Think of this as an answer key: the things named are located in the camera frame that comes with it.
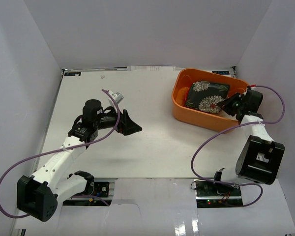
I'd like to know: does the black floral square plate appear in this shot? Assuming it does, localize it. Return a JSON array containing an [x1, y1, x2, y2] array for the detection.
[[185, 80, 230, 114]]

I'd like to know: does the small orange plate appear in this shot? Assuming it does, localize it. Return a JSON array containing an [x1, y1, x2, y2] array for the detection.
[[183, 88, 190, 100]]

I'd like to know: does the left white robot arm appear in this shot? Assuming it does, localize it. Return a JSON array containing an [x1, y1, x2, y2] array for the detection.
[[17, 99, 142, 222]]

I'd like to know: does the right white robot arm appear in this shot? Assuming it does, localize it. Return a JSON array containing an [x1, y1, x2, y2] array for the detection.
[[217, 89, 285, 185]]

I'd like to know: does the orange plastic bin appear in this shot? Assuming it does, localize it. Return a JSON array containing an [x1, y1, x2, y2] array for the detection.
[[172, 68, 249, 132]]

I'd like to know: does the right black table label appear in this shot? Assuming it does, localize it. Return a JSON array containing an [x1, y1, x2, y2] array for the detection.
[[212, 70, 230, 75]]

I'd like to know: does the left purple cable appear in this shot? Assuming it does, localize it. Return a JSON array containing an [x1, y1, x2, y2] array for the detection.
[[0, 88, 121, 219]]

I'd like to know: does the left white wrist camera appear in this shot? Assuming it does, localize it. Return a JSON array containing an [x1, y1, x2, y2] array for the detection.
[[108, 90, 124, 106]]

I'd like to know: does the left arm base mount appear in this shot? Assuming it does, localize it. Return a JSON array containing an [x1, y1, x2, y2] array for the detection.
[[62, 181, 114, 207]]

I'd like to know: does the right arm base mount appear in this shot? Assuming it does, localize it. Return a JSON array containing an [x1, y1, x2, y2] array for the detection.
[[190, 179, 243, 208]]

